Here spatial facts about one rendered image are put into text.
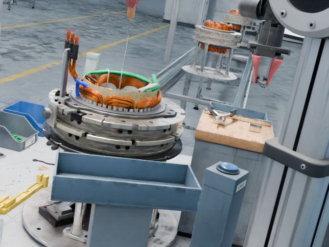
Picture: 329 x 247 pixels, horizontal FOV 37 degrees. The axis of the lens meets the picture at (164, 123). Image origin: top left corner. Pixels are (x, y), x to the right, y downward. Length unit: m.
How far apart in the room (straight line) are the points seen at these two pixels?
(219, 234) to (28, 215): 0.46
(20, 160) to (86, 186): 0.78
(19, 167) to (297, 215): 0.95
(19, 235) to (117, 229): 0.38
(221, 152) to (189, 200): 0.35
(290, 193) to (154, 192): 0.22
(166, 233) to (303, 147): 0.55
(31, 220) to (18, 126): 0.61
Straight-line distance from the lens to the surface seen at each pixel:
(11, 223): 1.24
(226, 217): 1.03
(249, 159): 1.18
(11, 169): 1.52
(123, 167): 0.92
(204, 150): 1.18
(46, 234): 1.16
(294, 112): 0.78
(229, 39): 3.27
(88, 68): 1.22
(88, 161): 0.91
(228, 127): 1.23
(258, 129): 1.24
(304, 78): 0.76
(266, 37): 1.21
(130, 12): 1.11
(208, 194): 1.04
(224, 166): 1.02
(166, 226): 1.26
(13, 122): 1.77
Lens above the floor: 1.40
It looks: 17 degrees down
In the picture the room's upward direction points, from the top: 10 degrees clockwise
